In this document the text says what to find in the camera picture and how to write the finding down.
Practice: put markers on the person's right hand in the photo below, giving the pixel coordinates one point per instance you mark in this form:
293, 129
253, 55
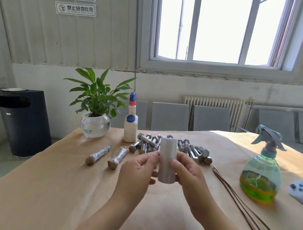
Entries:
191, 180

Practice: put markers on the person's left hand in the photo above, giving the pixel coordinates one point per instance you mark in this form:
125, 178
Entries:
135, 180

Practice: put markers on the pile of steel bolts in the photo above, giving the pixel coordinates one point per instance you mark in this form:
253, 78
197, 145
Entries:
194, 151

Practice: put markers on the white cling film roll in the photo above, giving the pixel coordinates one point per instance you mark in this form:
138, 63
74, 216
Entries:
167, 161

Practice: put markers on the stack of brown paper sheets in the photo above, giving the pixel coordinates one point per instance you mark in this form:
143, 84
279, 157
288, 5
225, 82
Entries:
236, 196

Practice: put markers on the green spray bottle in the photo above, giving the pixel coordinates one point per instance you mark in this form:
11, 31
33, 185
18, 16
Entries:
260, 177

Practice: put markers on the white glue bottle blue cap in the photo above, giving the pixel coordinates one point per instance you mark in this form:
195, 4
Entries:
130, 127

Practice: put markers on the grey chair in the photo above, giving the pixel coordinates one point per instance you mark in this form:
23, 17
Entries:
170, 117
301, 128
142, 115
211, 118
279, 123

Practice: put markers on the round glass vase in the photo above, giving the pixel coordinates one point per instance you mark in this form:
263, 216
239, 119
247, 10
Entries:
95, 127

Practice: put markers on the white radiator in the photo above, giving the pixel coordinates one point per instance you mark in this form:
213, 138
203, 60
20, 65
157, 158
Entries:
213, 104

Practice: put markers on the green leafy plant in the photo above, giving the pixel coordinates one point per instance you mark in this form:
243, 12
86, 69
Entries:
97, 92

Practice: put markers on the large brown paper table cover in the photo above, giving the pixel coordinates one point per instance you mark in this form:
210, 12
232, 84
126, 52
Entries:
38, 189

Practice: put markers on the white handheld controller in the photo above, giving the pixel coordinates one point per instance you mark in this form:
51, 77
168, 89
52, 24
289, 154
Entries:
297, 192

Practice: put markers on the black trash bin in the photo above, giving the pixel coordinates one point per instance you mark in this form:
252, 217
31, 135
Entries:
26, 125

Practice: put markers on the white framed window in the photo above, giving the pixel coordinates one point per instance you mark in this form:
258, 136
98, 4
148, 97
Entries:
222, 33

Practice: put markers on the white vertical blind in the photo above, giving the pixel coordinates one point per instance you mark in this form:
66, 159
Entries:
38, 38

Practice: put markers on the white rectangular wall sign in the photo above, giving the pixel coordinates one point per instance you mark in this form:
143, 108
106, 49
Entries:
75, 9

